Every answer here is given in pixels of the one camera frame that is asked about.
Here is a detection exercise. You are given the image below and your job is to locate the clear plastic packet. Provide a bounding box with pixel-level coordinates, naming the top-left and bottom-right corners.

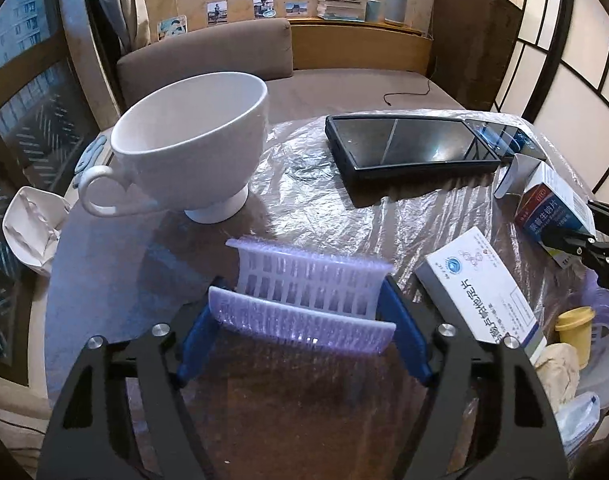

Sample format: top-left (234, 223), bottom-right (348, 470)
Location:
top-left (555, 391), bottom-right (601, 461)

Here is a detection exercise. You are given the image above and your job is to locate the crumpled beige tissue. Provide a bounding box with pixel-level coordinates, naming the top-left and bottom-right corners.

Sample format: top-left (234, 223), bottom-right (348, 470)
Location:
top-left (535, 342), bottom-right (581, 411)

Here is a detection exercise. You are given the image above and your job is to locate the dark wooden cabinet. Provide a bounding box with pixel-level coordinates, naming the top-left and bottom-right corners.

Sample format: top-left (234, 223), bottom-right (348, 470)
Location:
top-left (429, 0), bottom-right (525, 112)

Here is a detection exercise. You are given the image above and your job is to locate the curtain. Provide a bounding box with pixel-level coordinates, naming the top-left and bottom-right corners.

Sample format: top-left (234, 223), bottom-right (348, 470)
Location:
top-left (82, 0), bottom-right (146, 55)

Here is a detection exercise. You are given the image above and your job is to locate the stack of books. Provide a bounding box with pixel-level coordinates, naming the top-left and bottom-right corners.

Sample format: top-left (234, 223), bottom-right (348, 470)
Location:
top-left (316, 0), bottom-right (371, 22)

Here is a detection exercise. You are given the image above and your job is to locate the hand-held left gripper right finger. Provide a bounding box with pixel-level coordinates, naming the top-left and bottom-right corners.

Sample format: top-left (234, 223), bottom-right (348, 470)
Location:
top-left (379, 275), bottom-right (570, 480)

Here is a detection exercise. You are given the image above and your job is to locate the pale purple plastic container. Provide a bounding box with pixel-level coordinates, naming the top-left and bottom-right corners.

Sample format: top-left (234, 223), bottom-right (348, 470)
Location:
top-left (582, 269), bottom-right (609, 332)

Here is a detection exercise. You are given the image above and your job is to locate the light blue slipper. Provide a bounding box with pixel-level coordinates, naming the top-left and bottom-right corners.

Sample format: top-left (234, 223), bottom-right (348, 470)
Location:
top-left (73, 134), bottom-right (113, 189)

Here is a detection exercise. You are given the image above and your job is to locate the white footed cup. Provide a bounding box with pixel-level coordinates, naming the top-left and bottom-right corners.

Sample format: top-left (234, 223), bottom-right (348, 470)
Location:
top-left (78, 71), bottom-right (270, 224)

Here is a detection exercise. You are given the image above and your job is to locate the white panelled sliding screen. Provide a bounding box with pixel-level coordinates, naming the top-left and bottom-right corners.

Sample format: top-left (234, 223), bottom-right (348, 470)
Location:
top-left (489, 0), bottom-right (609, 196)

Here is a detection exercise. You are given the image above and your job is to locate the window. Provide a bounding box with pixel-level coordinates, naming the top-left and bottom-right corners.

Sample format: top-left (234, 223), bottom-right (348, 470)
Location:
top-left (0, 0), bottom-right (112, 386)

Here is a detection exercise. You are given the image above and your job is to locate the brown sofa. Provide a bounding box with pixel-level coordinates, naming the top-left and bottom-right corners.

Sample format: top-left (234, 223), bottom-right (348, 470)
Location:
top-left (117, 17), bottom-right (468, 126)

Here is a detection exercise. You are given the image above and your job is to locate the small yellow lidded cup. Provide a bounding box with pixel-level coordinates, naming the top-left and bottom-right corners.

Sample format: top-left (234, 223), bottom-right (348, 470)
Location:
top-left (555, 306), bottom-right (596, 367)

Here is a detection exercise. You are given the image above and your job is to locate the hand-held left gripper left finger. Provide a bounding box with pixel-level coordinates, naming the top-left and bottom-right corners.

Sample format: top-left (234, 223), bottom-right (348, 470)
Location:
top-left (37, 276), bottom-right (235, 480)

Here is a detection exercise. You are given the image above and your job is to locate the pale purple plastic basket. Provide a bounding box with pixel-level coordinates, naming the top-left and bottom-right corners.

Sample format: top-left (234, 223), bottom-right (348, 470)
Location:
top-left (208, 237), bottom-right (397, 357)

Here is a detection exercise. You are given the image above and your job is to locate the black smartphone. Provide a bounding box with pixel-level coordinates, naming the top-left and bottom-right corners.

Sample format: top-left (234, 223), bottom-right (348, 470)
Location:
top-left (465, 119), bottom-right (548, 161)

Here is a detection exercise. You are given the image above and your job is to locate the wooden shelf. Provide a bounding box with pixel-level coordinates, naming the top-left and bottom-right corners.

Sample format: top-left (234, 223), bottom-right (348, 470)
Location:
top-left (289, 16), bottom-right (433, 79)

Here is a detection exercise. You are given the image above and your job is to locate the white paper bag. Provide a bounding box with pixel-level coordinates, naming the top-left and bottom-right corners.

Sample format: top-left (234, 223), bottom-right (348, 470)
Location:
top-left (3, 186), bottom-right (71, 277)

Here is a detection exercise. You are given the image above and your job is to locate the blue and white medicine box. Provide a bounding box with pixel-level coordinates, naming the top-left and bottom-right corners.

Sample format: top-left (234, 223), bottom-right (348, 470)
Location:
top-left (493, 154), bottom-right (598, 268)

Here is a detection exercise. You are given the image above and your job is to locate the black tablet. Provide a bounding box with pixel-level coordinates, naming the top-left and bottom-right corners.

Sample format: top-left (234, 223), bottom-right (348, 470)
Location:
top-left (325, 114), bottom-right (502, 184)

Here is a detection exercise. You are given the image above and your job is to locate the black cable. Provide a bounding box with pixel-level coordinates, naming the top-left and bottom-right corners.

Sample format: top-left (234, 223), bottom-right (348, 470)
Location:
top-left (383, 54), bottom-right (436, 107)

